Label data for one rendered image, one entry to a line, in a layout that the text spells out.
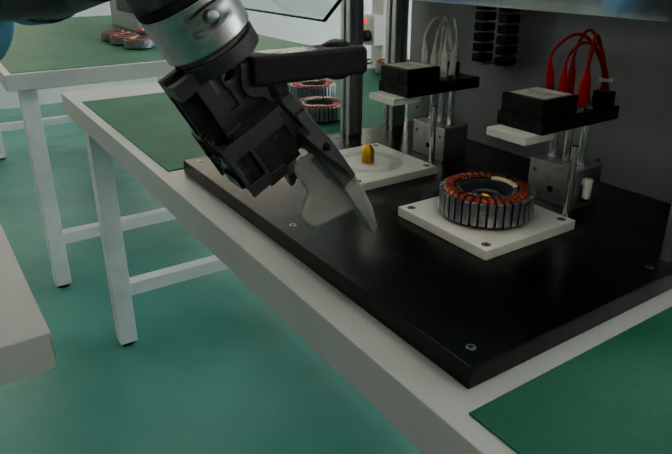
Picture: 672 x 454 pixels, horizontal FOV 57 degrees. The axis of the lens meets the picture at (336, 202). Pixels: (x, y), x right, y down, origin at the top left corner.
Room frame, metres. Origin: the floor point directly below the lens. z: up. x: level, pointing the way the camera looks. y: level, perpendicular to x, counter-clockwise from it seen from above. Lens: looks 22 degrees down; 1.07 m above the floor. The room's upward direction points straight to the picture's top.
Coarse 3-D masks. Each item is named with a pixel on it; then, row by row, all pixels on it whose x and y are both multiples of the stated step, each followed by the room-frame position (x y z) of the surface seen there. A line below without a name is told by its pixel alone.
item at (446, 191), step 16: (464, 176) 0.72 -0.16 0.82; (480, 176) 0.73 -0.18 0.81; (496, 176) 0.72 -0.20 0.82; (448, 192) 0.67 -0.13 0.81; (464, 192) 0.67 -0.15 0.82; (480, 192) 0.70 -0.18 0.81; (496, 192) 0.69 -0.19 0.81; (512, 192) 0.69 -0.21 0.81; (528, 192) 0.67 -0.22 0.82; (448, 208) 0.66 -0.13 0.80; (464, 208) 0.65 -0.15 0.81; (480, 208) 0.64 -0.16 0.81; (496, 208) 0.64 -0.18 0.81; (512, 208) 0.64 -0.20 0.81; (528, 208) 0.65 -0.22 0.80; (464, 224) 0.65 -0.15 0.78; (480, 224) 0.64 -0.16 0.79; (496, 224) 0.63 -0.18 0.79; (512, 224) 0.64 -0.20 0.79
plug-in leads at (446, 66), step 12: (444, 24) 0.98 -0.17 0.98; (456, 24) 0.97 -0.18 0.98; (456, 36) 0.96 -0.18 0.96; (444, 48) 0.95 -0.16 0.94; (456, 48) 0.96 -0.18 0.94; (432, 60) 0.96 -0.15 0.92; (444, 60) 0.94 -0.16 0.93; (456, 60) 0.96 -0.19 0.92; (444, 72) 0.94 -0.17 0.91; (456, 72) 1.00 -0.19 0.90
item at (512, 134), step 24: (504, 96) 0.74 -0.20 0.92; (528, 96) 0.71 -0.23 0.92; (552, 96) 0.71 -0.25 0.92; (576, 96) 0.72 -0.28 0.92; (504, 120) 0.73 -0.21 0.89; (528, 120) 0.70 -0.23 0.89; (552, 120) 0.69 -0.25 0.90; (576, 120) 0.72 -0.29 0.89; (600, 120) 0.74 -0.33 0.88; (528, 144) 0.68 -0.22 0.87; (552, 144) 0.78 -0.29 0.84
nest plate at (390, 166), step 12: (372, 144) 0.98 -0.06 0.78; (348, 156) 0.92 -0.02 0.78; (360, 156) 0.92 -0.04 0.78; (384, 156) 0.92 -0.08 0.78; (396, 156) 0.92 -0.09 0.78; (408, 156) 0.92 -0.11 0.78; (360, 168) 0.86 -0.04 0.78; (372, 168) 0.86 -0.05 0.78; (384, 168) 0.86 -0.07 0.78; (396, 168) 0.86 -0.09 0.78; (408, 168) 0.86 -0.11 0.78; (420, 168) 0.86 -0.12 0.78; (432, 168) 0.86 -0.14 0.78; (360, 180) 0.81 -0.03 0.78; (372, 180) 0.81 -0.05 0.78; (384, 180) 0.82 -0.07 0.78; (396, 180) 0.83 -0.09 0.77
